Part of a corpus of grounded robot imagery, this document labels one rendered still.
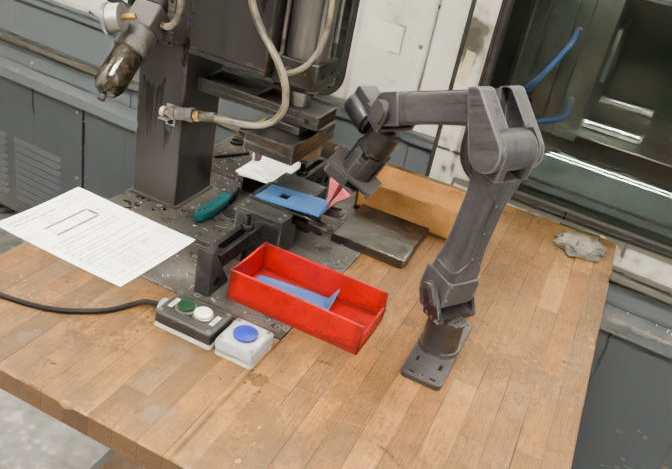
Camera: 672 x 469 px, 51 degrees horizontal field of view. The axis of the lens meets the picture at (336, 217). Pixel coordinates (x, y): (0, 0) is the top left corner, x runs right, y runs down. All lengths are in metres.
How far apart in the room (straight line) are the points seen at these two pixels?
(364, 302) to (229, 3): 0.57
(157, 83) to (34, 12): 1.31
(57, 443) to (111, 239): 0.97
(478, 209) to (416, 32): 0.90
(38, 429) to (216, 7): 1.41
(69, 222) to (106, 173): 1.21
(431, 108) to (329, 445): 0.53
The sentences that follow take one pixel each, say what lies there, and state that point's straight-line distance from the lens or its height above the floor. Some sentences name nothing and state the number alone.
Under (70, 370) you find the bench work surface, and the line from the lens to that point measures 1.10.
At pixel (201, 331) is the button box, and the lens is 1.13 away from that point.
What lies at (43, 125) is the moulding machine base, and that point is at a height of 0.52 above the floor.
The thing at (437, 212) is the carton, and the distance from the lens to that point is 1.56.
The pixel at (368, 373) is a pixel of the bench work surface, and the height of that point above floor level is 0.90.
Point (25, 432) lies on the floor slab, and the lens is 2.28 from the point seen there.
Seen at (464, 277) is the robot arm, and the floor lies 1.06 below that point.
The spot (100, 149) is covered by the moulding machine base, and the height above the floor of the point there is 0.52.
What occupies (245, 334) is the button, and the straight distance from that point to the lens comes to 1.12.
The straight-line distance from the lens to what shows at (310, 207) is 1.37.
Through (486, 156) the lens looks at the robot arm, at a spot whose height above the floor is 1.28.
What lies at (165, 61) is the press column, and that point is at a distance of 1.41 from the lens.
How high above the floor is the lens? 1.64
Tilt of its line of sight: 28 degrees down
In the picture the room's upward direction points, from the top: 12 degrees clockwise
